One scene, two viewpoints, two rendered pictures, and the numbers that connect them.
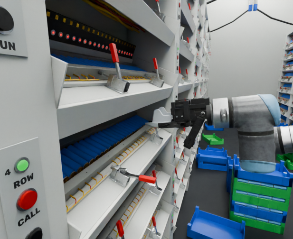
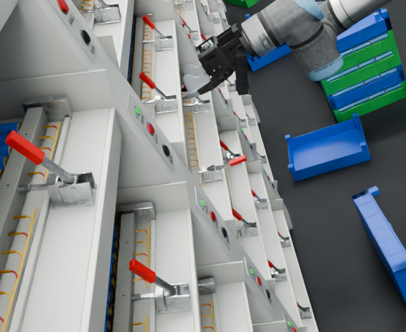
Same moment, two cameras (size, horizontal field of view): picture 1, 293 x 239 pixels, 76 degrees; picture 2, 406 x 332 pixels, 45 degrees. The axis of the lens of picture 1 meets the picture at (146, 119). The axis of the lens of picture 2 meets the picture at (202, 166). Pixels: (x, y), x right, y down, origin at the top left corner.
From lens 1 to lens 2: 0.61 m
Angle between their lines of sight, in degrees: 24
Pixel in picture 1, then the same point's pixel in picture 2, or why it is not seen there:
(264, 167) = (331, 69)
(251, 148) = (310, 58)
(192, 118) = (231, 60)
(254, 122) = (299, 31)
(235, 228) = (349, 129)
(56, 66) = (176, 145)
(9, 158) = (199, 203)
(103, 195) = (214, 196)
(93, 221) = (226, 215)
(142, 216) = (241, 193)
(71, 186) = not seen: hidden behind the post
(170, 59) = not seen: outside the picture
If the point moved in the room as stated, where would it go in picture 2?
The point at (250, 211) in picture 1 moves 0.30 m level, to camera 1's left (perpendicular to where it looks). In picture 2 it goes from (357, 95) to (297, 138)
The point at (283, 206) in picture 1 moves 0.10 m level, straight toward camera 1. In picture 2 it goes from (393, 60) to (394, 75)
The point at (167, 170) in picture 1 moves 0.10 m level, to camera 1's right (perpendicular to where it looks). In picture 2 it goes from (229, 125) to (256, 106)
